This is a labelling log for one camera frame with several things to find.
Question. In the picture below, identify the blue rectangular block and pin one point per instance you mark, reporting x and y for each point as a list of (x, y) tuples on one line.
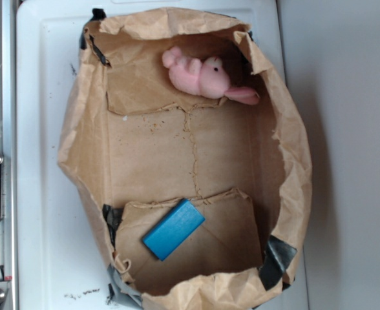
[(173, 229)]

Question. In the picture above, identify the brown paper bag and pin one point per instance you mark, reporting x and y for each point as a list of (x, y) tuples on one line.
[(134, 146)]

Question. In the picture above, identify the pink plush bunny toy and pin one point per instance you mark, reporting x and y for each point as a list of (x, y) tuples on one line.
[(204, 78)]

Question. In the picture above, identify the white plastic tray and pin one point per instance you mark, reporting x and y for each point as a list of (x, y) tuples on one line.
[(60, 264)]

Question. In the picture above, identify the aluminium frame rail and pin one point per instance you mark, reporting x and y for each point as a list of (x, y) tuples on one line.
[(9, 292)]

